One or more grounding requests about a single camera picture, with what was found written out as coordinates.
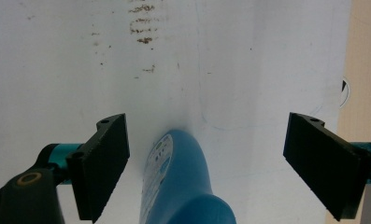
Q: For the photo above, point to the blue plastic bottle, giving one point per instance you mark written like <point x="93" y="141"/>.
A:
<point x="178" y="183"/>

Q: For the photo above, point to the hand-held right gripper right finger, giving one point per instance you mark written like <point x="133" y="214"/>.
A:
<point x="326" y="165"/>

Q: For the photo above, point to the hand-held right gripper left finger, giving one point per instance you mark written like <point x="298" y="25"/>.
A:
<point x="99" y="168"/>

